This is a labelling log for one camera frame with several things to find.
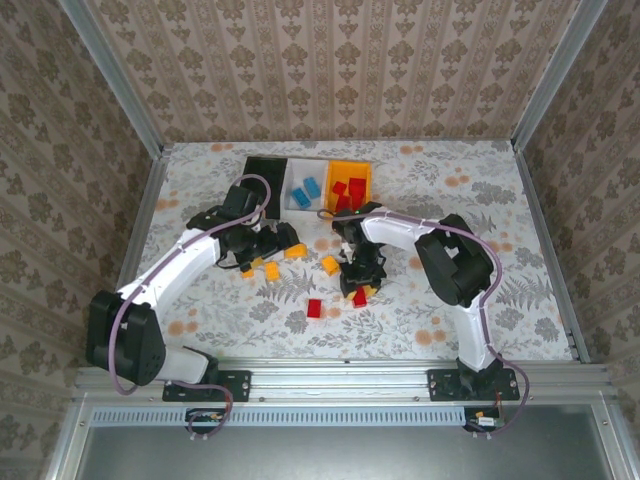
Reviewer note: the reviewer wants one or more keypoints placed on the yellow lego brick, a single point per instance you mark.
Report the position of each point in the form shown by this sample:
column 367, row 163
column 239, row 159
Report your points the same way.
column 295, row 251
column 330, row 265
column 247, row 273
column 272, row 270

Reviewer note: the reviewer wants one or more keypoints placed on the red lego brick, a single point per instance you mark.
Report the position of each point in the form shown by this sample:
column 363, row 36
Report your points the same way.
column 315, row 307
column 359, row 300
column 340, row 189
column 356, row 186
column 358, row 202
column 343, row 203

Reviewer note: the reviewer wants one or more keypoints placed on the blue lego brick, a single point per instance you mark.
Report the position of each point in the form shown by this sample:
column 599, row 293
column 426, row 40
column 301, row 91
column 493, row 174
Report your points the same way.
column 300, row 198
column 312, row 186

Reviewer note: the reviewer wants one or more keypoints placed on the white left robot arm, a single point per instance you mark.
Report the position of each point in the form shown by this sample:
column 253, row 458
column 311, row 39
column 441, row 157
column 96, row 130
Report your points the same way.
column 165, row 270

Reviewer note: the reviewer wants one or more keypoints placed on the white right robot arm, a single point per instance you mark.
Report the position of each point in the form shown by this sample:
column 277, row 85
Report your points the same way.
column 395, row 227

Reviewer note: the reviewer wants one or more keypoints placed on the white plastic bin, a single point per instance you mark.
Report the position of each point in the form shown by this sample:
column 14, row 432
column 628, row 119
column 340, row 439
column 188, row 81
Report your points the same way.
column 295, row 172

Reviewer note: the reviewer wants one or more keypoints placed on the black plastic bin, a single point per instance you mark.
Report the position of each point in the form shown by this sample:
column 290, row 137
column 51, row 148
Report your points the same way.
column 265, row 172

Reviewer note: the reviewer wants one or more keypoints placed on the yellow plastic bin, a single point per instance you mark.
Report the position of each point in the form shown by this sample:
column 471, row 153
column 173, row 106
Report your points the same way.
column 332, row 172

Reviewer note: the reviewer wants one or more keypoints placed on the small connector board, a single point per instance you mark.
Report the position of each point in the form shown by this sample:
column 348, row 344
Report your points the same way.
column 205, row 419
column 485, row 421

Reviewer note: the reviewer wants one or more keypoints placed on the grey metal panel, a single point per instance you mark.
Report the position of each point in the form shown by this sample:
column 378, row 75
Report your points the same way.
column 325, row 455

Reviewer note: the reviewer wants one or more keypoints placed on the aluminium front rail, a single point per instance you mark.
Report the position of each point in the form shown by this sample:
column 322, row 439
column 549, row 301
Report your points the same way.
column 340, row 380

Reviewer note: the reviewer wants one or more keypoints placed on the aluminium side rail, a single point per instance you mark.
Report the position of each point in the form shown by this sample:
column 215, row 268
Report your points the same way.
column 537, row 200
column 145, row 210

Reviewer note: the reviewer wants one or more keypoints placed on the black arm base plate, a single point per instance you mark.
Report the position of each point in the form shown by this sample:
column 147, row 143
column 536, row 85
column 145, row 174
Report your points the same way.
column 240, row 385
column 442, row 385

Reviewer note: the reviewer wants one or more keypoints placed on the aluminium frame post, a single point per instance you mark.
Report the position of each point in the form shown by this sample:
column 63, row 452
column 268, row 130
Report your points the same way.
column 560, row 75
column 115, row 80

